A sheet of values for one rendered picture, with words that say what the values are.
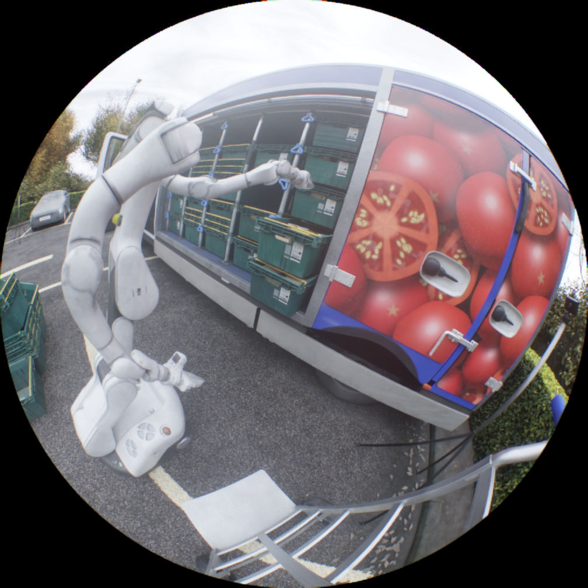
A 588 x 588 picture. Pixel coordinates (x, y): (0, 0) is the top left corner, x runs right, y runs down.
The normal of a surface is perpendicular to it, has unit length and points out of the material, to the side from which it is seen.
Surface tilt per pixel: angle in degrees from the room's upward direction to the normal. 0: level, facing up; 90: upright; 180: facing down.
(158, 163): 102
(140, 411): 0
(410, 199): 90
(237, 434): 0
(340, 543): 0
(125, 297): 90
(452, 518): 8
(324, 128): 94
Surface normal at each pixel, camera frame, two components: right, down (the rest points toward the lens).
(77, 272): 0.80, 0.44
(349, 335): -0.48, 0.27
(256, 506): 0.27, -0.86
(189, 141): 0.95, 0.22
